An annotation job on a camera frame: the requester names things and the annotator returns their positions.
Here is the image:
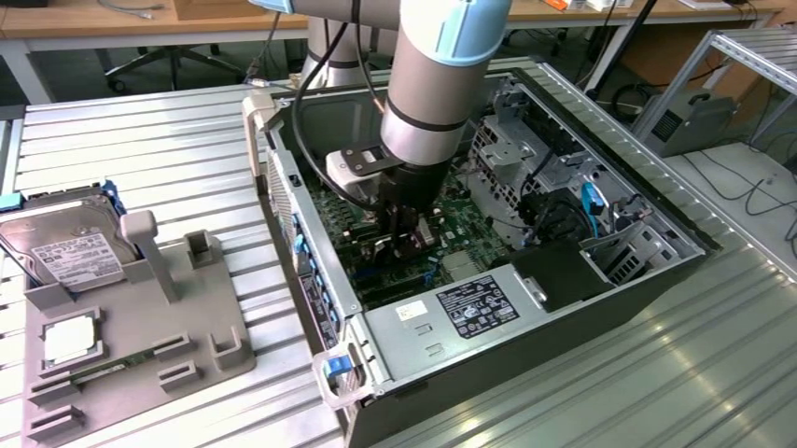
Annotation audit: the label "grey computer tower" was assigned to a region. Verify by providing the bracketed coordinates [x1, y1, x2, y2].
[646, 91, 743, 159]

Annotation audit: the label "green RAM stick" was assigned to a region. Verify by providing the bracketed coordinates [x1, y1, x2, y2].
[67, 347, 161, 382]

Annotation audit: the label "silver perforated disk bay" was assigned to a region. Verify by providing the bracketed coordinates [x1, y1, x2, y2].
[578, 218, 709, 287]

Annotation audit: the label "black plastic cover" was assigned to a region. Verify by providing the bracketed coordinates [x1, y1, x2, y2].
[510, 241, 610, 315]

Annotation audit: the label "aluminium profile frame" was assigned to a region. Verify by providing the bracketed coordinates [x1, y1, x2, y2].
[628, 27, 797, 150]

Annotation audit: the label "grey power supply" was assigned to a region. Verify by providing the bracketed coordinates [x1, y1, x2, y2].
[363, 265, 549, 382]

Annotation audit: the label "wooden desk white legs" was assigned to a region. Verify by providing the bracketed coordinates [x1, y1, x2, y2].
[0, 0, 788, 106]

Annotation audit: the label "silver chipset heatsink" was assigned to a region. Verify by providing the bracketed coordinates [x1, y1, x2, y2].
[442, 254, 485, 274]

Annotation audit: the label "black wire bundle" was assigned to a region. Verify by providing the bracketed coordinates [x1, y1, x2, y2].
[520, 193, 586, 244]

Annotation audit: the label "silver CPU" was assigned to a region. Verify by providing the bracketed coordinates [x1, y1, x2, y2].
[40, 316, 104, 363]

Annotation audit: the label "blue disk caddy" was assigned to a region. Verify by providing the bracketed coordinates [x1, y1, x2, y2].
[0, 180, 126, 223]

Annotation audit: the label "silver hard disk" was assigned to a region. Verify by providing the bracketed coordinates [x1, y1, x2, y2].
[0, 195, 142, 294]

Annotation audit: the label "grey plastic parts rack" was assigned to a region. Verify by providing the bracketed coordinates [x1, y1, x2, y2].
[22, 209, 261, 444]

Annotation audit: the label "silver metal drive bracket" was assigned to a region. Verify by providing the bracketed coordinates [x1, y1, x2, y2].
[472, 111, 549, 188]

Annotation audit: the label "black office chair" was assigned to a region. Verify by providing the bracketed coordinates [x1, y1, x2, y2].
[102, 44, 250, 92]

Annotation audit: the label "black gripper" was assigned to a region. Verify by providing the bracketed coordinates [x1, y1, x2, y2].
[375, 161, 452, 217]

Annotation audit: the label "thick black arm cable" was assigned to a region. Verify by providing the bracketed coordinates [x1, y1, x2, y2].
[291, 0, 375, 209]

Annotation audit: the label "green motherboard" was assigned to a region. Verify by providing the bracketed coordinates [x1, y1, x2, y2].
[307, 181, 518, 312]

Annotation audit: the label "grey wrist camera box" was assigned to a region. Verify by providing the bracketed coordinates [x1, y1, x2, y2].
[325, 147, 404, 206]

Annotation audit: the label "blue disk wire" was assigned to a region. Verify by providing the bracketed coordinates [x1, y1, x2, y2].
[578, 181, 606, 242]

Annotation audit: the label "open black PC case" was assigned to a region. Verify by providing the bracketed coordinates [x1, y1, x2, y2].
[241, 54, 724, 448]

